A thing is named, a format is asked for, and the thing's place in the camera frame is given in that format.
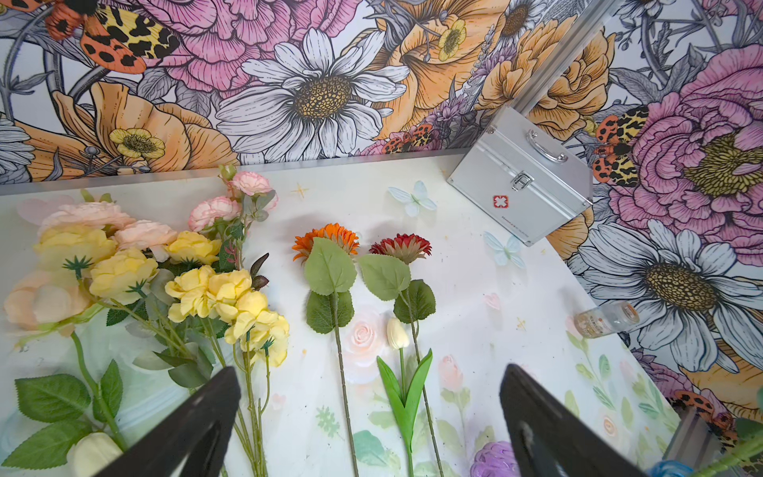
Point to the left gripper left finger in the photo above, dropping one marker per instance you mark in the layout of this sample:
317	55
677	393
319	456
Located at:
192	441

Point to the silver first aid case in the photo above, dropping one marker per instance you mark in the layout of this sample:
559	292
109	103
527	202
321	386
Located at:
523	178

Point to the white tulip right stem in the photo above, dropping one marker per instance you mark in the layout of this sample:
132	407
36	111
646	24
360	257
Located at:
404	393

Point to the white tulip stem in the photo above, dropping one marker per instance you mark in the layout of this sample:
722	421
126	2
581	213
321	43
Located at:
92	454
404	393

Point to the orange gerbera stem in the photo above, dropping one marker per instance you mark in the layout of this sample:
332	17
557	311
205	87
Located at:
326	256

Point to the pale pink rose spray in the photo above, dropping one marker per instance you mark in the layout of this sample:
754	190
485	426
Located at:
108	217

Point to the peach rose stem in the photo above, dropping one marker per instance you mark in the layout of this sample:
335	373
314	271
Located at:
66	407

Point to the yellow rose bunch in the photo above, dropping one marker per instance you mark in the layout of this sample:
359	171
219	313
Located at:
198	315

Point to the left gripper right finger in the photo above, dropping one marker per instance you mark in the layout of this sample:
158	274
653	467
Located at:
548	440

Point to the paper butterfly lower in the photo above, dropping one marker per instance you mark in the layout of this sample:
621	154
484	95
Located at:
507	252

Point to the paper butterfly near case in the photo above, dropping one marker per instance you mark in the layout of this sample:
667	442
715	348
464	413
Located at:
415	201

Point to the white tulip left stem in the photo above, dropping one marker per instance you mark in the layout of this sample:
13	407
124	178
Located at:
92	454

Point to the small clear bottle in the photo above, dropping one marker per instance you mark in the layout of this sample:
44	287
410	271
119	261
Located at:
609	318

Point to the pink rosebud spray stem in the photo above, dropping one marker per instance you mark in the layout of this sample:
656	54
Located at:
249	200

